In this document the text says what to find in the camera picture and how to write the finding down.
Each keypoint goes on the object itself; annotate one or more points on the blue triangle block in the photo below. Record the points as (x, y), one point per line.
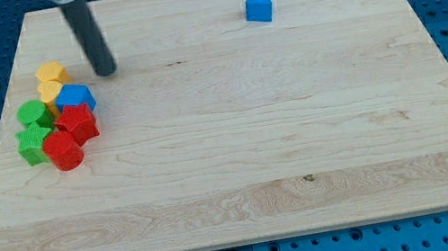
(259, 10)

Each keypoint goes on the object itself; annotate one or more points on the wooden board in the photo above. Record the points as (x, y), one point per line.
(217, 132)

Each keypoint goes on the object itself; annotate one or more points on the red star block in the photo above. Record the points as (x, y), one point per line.
(79, 121)

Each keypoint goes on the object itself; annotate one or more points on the blue pentagon block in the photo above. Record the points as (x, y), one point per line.
(75, 95)

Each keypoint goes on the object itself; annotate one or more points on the red cylinder block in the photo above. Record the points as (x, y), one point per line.
(62, 150)

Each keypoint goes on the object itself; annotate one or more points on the yellow rounded block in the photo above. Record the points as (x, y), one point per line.
(49, 92)

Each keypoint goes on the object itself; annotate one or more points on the yellow hexagon block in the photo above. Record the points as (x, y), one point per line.
(53, 71)

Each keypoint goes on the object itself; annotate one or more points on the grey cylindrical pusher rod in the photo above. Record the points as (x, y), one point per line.
(80, 19)

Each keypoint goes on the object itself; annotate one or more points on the green cylinder block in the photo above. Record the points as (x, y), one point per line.
(35, 111)

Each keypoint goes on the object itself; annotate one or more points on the green star block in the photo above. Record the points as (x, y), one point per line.
(31, 141)

